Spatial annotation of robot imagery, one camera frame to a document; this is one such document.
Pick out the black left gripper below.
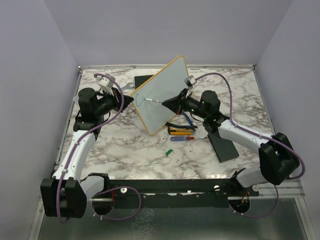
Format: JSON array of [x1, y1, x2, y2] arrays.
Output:
[[95, 86, 134, 117]]

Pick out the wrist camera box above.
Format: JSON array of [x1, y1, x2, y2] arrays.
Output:
[[184, 75, 197, 88], [96, 74, 116, 95]]

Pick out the green marker cap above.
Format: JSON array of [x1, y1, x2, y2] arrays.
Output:
[[165, 149, 173, 156]]

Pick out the small white square device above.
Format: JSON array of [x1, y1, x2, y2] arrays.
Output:
[[73, 95, 79, 104]]

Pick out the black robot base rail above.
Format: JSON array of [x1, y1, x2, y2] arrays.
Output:
[[82, 178, 261, 210]]

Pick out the small black network switch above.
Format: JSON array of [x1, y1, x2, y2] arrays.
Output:
[[203, 123, 240, 163]]

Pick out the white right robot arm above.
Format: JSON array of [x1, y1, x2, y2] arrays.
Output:
[[162, 89, 300, 196]]

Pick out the white green whiteboard marker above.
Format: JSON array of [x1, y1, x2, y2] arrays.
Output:
[[143, 98, 162, 104]]

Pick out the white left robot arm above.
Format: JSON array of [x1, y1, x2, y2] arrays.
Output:
[[40, 87, 134, 219]]

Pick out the blue red screwdriver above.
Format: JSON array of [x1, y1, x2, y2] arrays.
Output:
[[170, 136, 207, 142]]

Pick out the blue handled cutting pliers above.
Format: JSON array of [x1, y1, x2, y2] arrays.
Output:
[[166, 111, 199, 132]]

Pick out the yellow framed whiteboard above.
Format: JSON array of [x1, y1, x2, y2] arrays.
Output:
[[130, 55, 189, 136]]

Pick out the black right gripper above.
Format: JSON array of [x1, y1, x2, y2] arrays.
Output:
[[163, 88, 209, 120]]

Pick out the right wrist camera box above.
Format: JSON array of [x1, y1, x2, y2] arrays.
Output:
[[184, 75, 197, 88]]

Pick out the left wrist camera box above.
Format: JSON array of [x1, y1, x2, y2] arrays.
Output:
[[96, 74, 116, 95]]

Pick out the yellow utility knife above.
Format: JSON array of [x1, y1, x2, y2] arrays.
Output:
[[167, 127, 194, 136]]

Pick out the large black network switch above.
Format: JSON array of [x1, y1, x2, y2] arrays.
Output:
[[134, 75, 153, 89]]

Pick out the silver open-end wrench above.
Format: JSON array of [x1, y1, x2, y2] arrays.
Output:
[[121, 82, 135, 91]]

